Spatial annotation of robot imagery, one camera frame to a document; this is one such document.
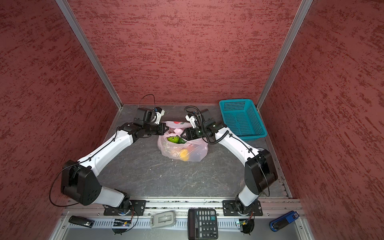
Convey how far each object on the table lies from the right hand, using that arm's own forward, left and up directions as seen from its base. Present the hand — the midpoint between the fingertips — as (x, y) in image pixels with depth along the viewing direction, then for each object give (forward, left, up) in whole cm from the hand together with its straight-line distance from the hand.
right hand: (184, 137), depth 81 cm
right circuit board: (-40, -30, -19) cm, 54 cm away
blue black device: (-39, -44, -15) cm, 60 cm away
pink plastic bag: (-3, -4, -11) cm, 12 cm away
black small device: (-36, +50, -16) cm, 64 cm away
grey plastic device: (-36, +10, -15) cm, 41 cm away
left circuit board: (-36, +33, -21) cm, 53 cm away
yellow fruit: (-5, +1, -12) cm, 13 cm away
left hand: (+4, +10, +1) cm, 11 cm away
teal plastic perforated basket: (+28, -43, -18) cm, 55 cm away
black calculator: (-39, -8, -16) cm, 42 cm away
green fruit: (+6, +6, -11) cm, 14 cm away
